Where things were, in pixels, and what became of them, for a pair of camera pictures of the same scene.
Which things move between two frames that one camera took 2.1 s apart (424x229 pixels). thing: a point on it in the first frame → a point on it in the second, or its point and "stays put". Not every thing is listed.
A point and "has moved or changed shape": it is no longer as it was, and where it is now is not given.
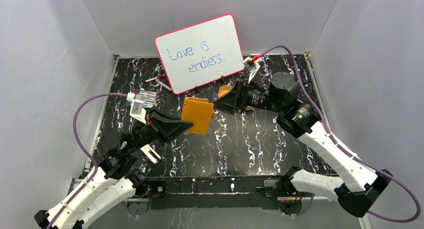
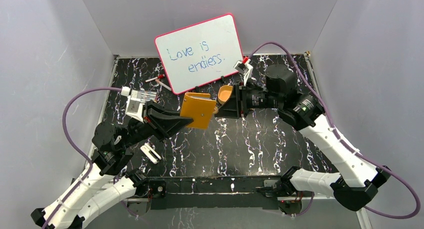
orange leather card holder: [200, 112] has moved or changed shape
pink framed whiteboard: [200, 52] stays put
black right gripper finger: [227, 102] → [231, 108]
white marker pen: [163, 85] stays put
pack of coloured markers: [148, 97] stays put
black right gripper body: [250, 97] stays put
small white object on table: [150, 153] stays put
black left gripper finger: [156, 113] → [152, 105]
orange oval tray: [224, 90] stays put
